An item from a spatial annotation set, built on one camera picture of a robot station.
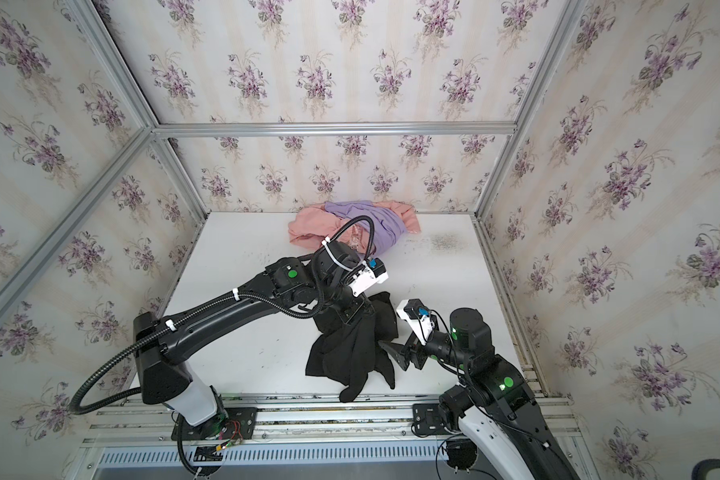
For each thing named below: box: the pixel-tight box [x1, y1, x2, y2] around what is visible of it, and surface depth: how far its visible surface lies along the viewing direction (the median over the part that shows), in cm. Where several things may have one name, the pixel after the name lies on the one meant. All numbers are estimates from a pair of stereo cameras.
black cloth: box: [305, 292, 398, 403], surface depth 73 cm
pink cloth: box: [288, 201, 421, 254], surface depth 112 cm
